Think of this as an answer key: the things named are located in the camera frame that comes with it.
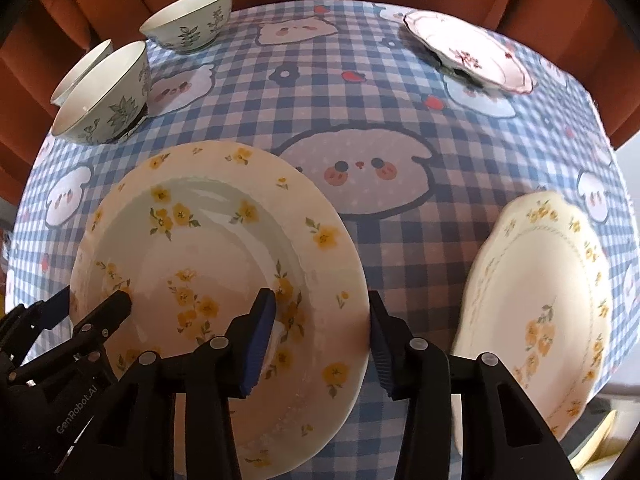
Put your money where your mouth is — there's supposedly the round yellow floral plate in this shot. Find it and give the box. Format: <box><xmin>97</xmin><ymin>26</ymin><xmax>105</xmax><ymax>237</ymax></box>
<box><xmin>69</xmin><ymin>141</ymin><xmax>372</xmax><ymax>480</ymax></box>

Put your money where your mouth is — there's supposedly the scalloped pink floral plate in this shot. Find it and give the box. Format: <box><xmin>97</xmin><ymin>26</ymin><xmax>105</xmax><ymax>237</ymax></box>
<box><xmin>404</xmin><ymin>10</ymin><xmax>538</xmax><ymax>96</ymax></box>

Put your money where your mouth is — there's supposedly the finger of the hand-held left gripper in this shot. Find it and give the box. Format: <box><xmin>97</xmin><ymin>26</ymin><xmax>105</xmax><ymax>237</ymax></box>
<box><xmin>0</xmin><ymin>285</ymin><xmax>72</xmax><ymax>361</ymax></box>
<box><xmin>10</xmin><ymin>291</ymin><xmax>132</xmax><ymax>386</ymax></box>

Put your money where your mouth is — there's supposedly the scalloped yellow floral plate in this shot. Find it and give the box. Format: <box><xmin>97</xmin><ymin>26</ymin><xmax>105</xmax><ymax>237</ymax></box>
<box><xmin>450</xmin><ymin>191</ymin><xmax>613</xmax><ymax>456</ymax></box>

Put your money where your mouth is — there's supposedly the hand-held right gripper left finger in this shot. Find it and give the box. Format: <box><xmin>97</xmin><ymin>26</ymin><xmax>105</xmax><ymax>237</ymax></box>
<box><xmin>65</xmin><ymin>287</ymin><xmax>278</xmax><ymax>480</ymax></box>

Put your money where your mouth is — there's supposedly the grey round plate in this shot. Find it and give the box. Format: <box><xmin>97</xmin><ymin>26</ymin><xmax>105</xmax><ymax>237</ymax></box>
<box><xmin>51</xmin><ymin>41</ymin><xmax>152</xmax><ymax>145</ymax></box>

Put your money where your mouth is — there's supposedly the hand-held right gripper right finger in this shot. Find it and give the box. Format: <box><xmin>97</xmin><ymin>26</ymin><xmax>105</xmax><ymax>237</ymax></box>
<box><xmin>367</xmin><ymin>290</ymin><xmax>576</xmax><ymax>480</ymax></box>

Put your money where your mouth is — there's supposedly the cream round object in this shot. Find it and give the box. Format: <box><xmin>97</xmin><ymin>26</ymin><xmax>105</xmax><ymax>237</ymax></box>
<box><xmin>570</xmin><ymin>410</ymin><xmax>618</xmax><ymax>471</ymax></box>

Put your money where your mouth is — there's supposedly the blue checked bear tablecloth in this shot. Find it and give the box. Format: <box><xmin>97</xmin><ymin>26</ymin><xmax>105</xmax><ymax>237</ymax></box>
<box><xmin>0</xmin><ymin>2</ymin><xmax>640</xmax><ymax>480</ymax></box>

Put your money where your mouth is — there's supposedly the green leaf print bowl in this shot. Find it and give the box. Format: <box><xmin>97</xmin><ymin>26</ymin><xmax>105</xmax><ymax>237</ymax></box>
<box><xmin>139</xmin><ymin>0</ymin><xmax>235</xmax><ymax>55</ymax></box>
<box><xmin>50</xmin><ymin>39</ymin><xmax>115</xmax><ymax>107</ymax></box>

